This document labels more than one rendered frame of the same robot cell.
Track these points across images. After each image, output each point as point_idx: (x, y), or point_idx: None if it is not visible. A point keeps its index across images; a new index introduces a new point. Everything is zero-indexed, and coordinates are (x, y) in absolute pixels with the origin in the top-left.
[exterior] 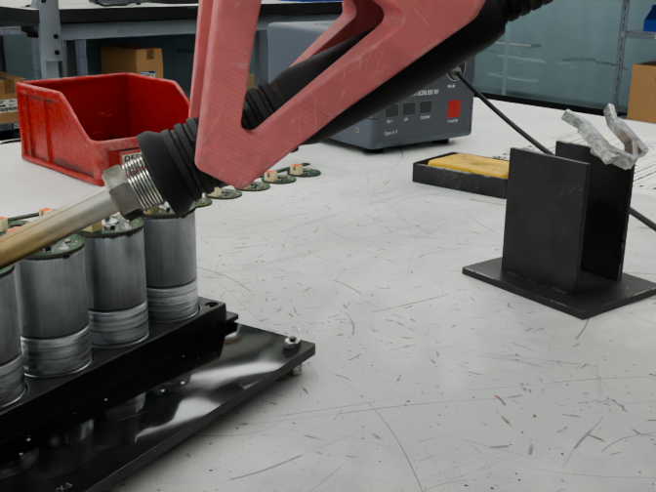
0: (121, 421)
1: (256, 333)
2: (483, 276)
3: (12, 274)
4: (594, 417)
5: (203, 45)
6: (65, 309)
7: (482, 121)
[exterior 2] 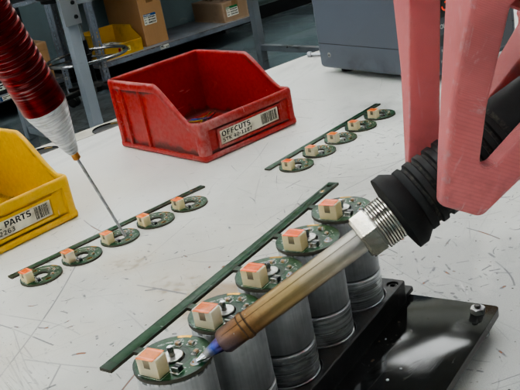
0: None
1: (437, 303)
2: None
3: None
4: None
5: (414, 86)
6: (300, 328)
7: (515, 25)
